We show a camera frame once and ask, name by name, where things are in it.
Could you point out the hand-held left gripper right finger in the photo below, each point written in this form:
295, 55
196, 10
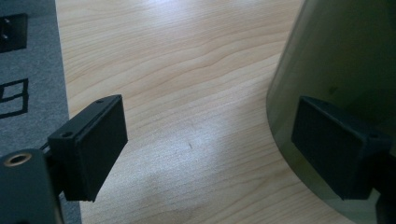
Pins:
336, 149

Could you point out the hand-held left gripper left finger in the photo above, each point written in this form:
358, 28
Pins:
93, 149

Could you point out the grey-green trash bin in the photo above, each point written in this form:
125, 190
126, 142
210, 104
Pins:
342, 46

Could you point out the black stand base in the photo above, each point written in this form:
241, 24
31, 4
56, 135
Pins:
14, 32

